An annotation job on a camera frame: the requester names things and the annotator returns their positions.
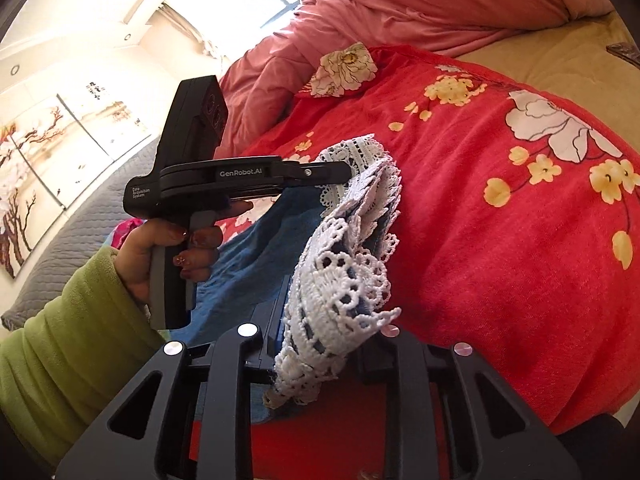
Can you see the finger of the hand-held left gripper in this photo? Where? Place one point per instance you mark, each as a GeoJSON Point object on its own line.
{"type": "Point", "coordinates": [320, 174]}

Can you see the pink quilt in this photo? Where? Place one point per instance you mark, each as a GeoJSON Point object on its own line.
{"type": "Point", "coordinates": [425, 0]}

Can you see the recessed ceiling light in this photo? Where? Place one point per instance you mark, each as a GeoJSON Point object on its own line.
{"type": "Point", "coordinates": [15, 68]}
{"type": "Point", "coordinates": [127, 36]}

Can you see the person's left forearm green sleeve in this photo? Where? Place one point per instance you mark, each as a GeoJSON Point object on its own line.
{"type": "Point", "coordinates": [60, 350]}

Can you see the red floral blanket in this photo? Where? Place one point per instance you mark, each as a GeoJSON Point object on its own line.
{"type": "Point", "coordinates": [500, 260]}

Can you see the pink floral pillow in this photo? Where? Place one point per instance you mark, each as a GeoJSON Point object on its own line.
{"type": "Point", "coordinates": [119, 237]}

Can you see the blue denim pants lace trim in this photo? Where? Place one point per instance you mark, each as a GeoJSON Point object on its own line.
{"type": "Point", "coordinates": [250, 265]}

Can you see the grey quilted headboard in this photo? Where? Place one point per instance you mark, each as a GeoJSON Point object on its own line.
{"type": "Point", "coordinates": [75, 240]}

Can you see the white curtain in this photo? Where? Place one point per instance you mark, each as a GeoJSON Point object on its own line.
{"type": "Point", "coordinates": [185, 30]}

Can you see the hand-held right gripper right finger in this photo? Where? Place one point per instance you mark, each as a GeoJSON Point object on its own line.
{"type": "Point", "coordinates": [400, 375]}

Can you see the person's black trouser leg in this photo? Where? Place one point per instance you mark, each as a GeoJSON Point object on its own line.
{"type": "Point", "coordinates": [590, 450]}

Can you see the person's left hand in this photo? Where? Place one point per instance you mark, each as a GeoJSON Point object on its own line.
{"type": "Point", "coordinates": [135, 260]}

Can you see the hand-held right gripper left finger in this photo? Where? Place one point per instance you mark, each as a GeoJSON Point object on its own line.
{"type": "Point", "coordinates": [250, 355]}

